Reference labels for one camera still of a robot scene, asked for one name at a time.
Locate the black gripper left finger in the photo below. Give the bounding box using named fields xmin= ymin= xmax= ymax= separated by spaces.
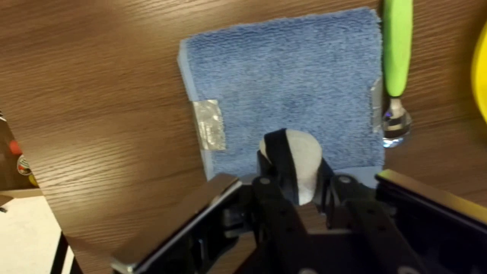
xmin=250 ymin=151 xmax=311 ymax=274

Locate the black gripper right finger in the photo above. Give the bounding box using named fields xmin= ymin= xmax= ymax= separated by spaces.
xmin=316 ymin=157 xmax=424 ymax=274

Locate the black and white ball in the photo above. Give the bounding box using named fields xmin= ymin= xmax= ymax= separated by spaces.
xmin=256 ymin=128 xmax=323 ymax=207

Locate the grey tape piece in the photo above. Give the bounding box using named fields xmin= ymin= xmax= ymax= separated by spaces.
xmin=368 ymin=79 xmax=384 ymax=137
xmin=191 ymin=99 xmax=228 ymax=152

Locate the blue folded towel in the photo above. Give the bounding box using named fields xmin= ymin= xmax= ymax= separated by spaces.
xmin=176 ymin=6 xmax=386 ymax=183

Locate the yellow plastic bowl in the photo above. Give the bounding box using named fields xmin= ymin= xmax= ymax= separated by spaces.
xmin=468 ymin=20 xmax=487 ymax=126

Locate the green handled metal spoon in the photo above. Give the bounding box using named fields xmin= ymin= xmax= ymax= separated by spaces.
xmin=380 ymin=0 xmax=413 ymax=149

